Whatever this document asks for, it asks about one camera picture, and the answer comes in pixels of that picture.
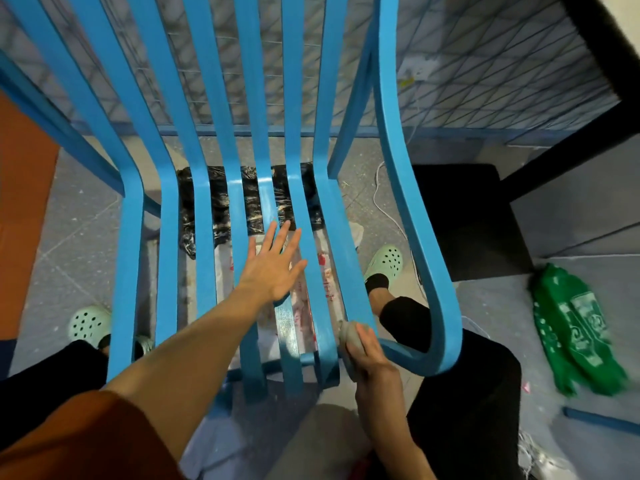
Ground person's right forearm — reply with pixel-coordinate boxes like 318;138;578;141
354;377;437;480

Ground black trousers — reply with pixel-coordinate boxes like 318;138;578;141
0;295;524;480

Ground green white-printed bag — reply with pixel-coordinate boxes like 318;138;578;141
529;263;629;398

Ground person's left forearm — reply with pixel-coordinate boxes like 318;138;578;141
104;287;273;463

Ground light green clog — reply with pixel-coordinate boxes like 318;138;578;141
67;305;114;351
363;245;404;286

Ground person's right hand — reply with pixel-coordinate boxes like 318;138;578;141
344;323;402;391

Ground blue wire mesh fence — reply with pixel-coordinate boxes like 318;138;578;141
0;0;621;148

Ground blue slatted chair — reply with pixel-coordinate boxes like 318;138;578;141
0;0;464;415

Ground black sock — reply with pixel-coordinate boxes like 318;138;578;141
364;273;391;296

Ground orange shirt sleeve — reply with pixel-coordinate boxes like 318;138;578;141
0;390;187;480

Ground white red-printed plastic sheet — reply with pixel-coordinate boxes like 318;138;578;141
214;222;365;358

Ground blue wooden stick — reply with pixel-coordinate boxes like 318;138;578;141
562;406;640;436

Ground grey wiping cloth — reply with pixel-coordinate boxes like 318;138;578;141
337;320;365;383

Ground white cable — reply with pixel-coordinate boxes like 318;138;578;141
372;160;432;298

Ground person's left hand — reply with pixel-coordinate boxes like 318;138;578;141
235;221;309;307

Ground black stool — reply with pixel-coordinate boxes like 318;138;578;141
413;164;534;283

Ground black plastic bag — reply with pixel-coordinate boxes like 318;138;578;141
177;164;327;260

